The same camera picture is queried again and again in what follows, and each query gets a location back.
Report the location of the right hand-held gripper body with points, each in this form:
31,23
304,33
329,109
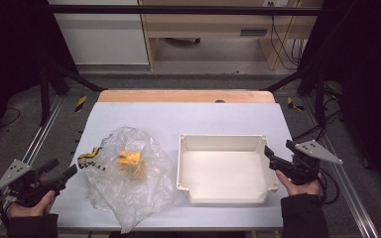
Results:
302,170

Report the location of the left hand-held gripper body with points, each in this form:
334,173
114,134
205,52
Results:
23,188

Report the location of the yellow drink carton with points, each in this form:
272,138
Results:
129,160

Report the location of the clear plastic bag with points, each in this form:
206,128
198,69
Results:
129,198

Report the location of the person's right hand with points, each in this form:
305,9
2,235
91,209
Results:
299,190

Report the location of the person's left hand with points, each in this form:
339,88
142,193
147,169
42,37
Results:
34,211

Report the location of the yellow black tape piece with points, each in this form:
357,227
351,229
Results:
81,103
292,104

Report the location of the white plastic bin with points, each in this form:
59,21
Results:
223,175

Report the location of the white table mat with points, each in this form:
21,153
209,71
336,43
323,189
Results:
185,119

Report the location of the dark curtain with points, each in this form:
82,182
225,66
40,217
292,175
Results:
10,59
370,82

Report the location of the wooden table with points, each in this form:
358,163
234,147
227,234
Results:
178,95

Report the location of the white cabinet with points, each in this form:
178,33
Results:
102,39

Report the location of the light wooden desk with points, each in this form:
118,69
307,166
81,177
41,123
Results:
205,24

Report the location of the aluminium floor rail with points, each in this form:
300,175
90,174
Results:
344,178
36,142

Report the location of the black frame strut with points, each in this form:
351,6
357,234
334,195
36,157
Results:
66,77
311,81

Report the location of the black horizontal frame bar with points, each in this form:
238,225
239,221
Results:
178,10

